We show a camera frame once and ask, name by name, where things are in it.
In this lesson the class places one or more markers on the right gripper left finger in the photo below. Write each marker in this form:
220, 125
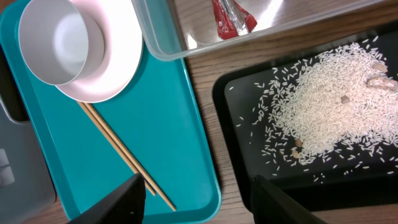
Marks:
124, 205

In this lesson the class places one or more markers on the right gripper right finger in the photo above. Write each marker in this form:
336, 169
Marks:
270, 205

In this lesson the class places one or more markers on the white rice pile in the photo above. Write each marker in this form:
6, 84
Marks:
325, 105

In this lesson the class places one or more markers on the grey-green bowl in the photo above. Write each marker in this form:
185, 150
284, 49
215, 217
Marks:
58, 42

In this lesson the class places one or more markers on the red snack wrapper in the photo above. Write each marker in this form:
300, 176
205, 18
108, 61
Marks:
231, 19

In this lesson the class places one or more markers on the grey dishwasher rack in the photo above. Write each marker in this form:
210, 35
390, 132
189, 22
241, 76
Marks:
26, 185

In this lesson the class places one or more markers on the teal serving tray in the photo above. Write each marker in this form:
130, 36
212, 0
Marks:
156, 116

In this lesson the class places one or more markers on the black tray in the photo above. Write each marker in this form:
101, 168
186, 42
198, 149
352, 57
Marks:
323, 186

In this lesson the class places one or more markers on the lower wooden chopstick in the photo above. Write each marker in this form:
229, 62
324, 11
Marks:
130, 155

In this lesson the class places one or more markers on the wooden chopstick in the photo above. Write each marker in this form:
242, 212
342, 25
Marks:
115, 146
130, 155

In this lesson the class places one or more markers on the upper wooden chopstick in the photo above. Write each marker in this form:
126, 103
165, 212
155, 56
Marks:
115, 146

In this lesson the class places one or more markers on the large white plate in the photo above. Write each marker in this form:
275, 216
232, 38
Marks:
123, 46

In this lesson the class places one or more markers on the clear plastic bin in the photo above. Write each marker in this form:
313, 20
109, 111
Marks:
285, 30

